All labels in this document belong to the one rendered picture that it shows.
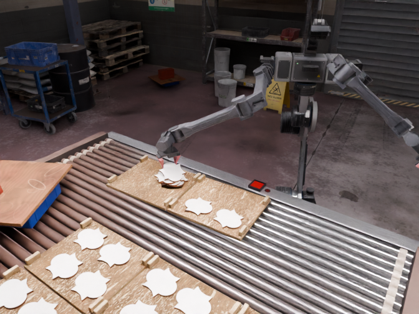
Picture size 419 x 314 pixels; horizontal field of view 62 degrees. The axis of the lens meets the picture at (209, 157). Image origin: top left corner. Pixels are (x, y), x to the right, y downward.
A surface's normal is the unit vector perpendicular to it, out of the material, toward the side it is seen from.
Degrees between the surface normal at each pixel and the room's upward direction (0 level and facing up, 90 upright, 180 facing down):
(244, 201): 0
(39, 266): 0
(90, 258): 0
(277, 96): 77
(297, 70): 90
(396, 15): 85
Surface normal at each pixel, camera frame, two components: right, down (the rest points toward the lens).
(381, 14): -0.46, 0.37
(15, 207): 0.00, -0.87
